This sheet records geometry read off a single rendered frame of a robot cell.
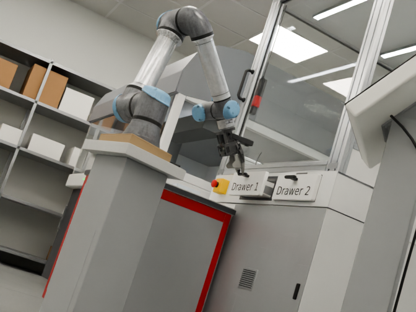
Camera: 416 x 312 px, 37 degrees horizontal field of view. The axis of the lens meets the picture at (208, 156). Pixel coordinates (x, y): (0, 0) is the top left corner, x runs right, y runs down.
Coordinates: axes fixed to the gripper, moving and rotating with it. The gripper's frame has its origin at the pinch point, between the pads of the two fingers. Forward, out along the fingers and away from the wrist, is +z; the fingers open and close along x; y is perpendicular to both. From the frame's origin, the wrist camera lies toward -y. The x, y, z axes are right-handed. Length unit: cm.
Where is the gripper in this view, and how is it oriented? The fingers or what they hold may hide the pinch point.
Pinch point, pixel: (241, 171)
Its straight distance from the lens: 283.0
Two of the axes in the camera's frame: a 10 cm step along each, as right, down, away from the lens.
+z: 2.3, 9.7, 0.7
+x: 4.4, -0.5, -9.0
